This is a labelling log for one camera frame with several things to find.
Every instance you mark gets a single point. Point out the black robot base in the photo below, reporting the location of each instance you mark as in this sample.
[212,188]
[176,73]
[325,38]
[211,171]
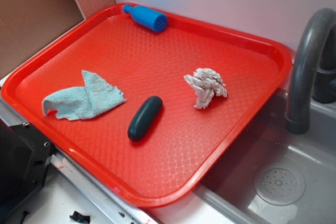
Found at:
[25,157]

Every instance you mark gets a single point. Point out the grey sink faucet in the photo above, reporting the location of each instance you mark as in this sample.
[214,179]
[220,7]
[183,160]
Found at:
[313,73]

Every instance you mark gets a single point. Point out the dark green oblong object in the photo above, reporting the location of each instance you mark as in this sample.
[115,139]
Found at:
[144,118]

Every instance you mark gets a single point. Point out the light blue cloth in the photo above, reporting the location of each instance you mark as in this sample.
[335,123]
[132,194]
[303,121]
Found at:
[96,97]

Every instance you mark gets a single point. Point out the brown cardboard panel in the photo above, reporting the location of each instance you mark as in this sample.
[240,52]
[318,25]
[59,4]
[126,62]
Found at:
[28,26]

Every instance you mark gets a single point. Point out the crumpled white paper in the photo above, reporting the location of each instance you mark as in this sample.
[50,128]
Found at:
[207,84]

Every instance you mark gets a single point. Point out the small black clip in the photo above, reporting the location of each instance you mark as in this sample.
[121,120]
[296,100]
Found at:
[79,218]

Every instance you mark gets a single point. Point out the blue plastic bottle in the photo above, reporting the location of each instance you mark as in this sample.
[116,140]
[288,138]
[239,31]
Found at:
[149,18]

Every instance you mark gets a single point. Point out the red plastic tray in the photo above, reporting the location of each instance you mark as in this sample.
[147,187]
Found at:
[184,142]

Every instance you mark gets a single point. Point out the grey plastic sink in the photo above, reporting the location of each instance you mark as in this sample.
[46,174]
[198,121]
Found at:
[229,185]

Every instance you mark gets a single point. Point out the sink drain strainer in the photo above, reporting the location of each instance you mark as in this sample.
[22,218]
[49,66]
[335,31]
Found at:
[279,184]

